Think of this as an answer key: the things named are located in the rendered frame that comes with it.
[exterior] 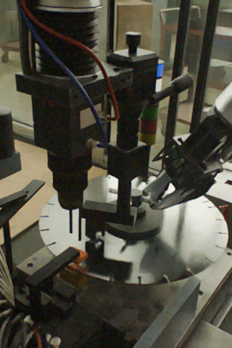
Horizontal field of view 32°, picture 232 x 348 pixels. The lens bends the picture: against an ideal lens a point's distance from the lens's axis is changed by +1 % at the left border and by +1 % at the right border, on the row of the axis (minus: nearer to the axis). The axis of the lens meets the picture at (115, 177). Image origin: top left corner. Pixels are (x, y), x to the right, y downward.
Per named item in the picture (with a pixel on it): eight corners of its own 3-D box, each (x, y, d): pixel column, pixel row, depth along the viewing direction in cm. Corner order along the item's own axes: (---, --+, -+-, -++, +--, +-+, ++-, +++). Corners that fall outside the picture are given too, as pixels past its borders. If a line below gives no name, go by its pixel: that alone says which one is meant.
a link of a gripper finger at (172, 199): (136, 213, 67) (169, 179, 62) (155, 205, 72) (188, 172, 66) (147, 228, 66) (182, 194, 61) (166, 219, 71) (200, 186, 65)
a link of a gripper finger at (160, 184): (124, 199, 68) (156, 163, 63) (144, 192, 72) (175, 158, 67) (135, 213, 67) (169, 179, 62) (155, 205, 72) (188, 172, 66)
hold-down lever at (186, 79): (155, 85, 60) (157, 66, 58) (193, 94, 57) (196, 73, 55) (124, 98, 54) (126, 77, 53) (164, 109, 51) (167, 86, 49)
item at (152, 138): (143, 136, 101) (144, 125, 99) (159, 141, 99) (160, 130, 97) (133, 142, 98) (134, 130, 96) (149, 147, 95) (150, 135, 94)
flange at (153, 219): (103, 199, 77) (103, 188, 76) (161, 202, 77) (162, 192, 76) (99, 234, 68) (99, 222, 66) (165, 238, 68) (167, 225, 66)
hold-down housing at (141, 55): (126, 165, 63) (134, 27, 54) (149, 177, 61) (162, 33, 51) (100, 176, 60) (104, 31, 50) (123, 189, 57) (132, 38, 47)
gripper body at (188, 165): (147, 162, 62) (199, 102, 55) (175, 154, 68) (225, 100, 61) (179, 200, 59) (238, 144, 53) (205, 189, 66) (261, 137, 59)
